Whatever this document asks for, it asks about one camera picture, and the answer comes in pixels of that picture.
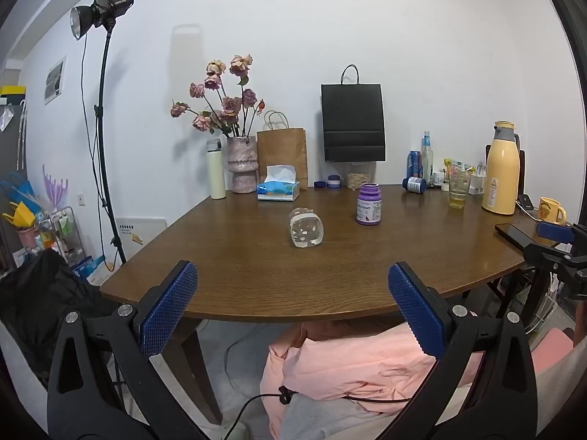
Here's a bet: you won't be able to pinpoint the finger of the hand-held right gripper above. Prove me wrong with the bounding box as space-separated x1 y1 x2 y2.
536 221 587 245
523 241 587 301

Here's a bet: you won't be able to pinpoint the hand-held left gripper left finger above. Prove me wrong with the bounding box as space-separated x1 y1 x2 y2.
46 260 208 440

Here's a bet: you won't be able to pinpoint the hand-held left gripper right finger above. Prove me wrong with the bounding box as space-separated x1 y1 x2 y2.
380 261 539 440

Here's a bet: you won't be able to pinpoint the clear glass cup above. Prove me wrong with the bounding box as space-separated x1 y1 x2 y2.
288 206 325 249

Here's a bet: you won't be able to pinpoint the yellow mug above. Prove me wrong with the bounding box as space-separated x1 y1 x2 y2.
537 197 568 226

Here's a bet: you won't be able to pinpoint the black smartphone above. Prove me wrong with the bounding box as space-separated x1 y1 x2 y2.
494 223 544 254

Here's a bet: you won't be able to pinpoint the yellow thermos jug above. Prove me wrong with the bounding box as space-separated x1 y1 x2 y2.
481 121 522 215

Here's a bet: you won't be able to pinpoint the pink cloth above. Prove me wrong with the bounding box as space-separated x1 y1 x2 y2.
260 321 487 440

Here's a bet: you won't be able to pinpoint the white panel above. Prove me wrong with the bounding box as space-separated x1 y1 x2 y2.
114 217 167 263

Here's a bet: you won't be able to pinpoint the blue and white box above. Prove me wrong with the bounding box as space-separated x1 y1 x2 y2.
70 255 115 287

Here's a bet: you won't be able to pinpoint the white charger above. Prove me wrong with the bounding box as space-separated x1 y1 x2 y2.
470 164 488 195

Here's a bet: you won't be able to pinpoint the drinking glass with yellow liquid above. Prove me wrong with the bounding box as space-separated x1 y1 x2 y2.
448 170 471 210

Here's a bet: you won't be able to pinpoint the purple supplement bottle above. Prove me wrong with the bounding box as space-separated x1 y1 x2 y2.
356 183 383 226

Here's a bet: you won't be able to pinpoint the colourful snack packets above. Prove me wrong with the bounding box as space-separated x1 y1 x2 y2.
431 158 478 190

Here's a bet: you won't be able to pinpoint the black jacket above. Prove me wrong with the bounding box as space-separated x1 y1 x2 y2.
0 250 124 390

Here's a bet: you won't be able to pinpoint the grey cloth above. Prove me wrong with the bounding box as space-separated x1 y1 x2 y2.
281 392 400 440

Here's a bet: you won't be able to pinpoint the clear plastic bottle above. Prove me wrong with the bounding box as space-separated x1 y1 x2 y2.
421 131 435 185

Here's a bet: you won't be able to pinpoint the clear jar of oats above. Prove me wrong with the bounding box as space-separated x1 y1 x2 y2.
345 161 377 190

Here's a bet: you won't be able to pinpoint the white thermos bottle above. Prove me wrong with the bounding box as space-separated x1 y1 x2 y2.
205 138 227 200

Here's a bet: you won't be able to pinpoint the pink ceramic vase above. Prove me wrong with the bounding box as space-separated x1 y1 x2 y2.
227 136 258 194

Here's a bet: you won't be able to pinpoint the purple hangers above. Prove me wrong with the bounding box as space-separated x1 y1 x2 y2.
42 164 70 214

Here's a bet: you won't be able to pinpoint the blue tissue box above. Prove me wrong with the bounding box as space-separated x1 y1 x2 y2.
256 164 300 202

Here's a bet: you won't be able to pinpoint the black light stand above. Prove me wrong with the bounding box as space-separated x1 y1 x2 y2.
93 18 128 265

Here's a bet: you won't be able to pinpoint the brown paper bag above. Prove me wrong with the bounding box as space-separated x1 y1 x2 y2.
256 110 308 190

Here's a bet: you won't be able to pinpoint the black paper bag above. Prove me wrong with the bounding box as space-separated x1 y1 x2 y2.
320 65 387 163

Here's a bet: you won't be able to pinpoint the dried pink roses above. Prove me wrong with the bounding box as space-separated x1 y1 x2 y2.
171 54 266 139

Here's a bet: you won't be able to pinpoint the black studio light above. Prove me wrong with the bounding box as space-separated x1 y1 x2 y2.
70 0 135 40

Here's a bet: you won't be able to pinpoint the black cable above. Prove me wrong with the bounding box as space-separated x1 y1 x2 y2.
215 385 413 440

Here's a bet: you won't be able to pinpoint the wire storage cart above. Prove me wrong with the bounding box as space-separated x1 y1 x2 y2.
37 206 85 264

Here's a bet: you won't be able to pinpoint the wall poster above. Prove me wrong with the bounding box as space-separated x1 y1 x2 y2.
44 56 68 105

